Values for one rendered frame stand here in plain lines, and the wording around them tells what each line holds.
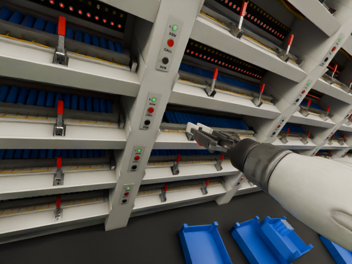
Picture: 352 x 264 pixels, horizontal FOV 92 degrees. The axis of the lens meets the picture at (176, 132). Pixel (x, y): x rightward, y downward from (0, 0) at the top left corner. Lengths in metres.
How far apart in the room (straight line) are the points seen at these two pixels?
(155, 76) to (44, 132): 0.32
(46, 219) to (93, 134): 0.39
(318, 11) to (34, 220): 1.20
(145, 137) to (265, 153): 0.37
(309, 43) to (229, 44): 0.49
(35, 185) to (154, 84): 0.47
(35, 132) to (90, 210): 0.41
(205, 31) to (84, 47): 0.31
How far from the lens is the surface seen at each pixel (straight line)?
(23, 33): 0.53
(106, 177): 0.69
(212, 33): 0.54
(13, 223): 0.85
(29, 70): 0.48
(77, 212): 0.83
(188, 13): 0.50
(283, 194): 0.33
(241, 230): 1.24
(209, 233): 1.10
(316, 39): 1.00
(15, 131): 0.57
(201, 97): 0.59
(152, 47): 0.47
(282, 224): 1.37
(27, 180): 0.70
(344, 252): 1.79
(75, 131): 0.56
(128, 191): 0.75
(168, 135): 0.64
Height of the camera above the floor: 0.83
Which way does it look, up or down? 27 degrees down
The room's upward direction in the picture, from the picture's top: 21 degrees clockwise
